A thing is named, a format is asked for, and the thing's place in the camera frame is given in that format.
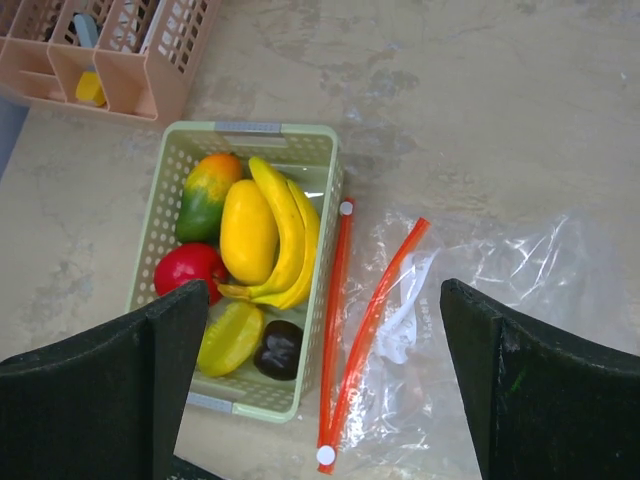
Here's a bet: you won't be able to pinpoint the pink desk file organizer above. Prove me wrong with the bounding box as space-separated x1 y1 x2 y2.
1 1 221 128

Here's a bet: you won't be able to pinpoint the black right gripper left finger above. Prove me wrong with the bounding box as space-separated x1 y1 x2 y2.
1 280 209 479

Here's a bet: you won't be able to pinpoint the green orange mango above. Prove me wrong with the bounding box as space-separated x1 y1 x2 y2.
175 153 243 243

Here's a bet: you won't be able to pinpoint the yellow mango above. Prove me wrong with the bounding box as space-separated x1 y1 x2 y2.
219 179 279 286

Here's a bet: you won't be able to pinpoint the pale green plastic basket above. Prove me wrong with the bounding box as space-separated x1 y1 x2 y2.
127 121 344 423

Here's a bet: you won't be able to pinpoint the yellow star fruit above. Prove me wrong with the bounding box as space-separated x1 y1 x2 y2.
196 302 265 378

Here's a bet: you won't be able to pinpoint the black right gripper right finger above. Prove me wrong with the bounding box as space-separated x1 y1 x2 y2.
440 279 639 479

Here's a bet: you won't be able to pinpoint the red apple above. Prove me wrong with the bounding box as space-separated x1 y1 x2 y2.
153 243 228 306

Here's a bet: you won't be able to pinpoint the white blue items in organizer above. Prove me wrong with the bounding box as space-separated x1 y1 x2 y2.
68 1 166 54

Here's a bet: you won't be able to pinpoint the yellow banana bunch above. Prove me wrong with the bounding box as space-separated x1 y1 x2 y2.
218 156 320 310

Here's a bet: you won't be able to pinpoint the dark purple mangosteen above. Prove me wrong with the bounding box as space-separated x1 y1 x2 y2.
253 320 304 381

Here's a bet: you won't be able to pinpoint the yellow block in organizer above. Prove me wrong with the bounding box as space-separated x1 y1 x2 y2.
75 71 106 107

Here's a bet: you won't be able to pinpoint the clear zip bag on table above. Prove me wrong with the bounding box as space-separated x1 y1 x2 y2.
318 201 639 479

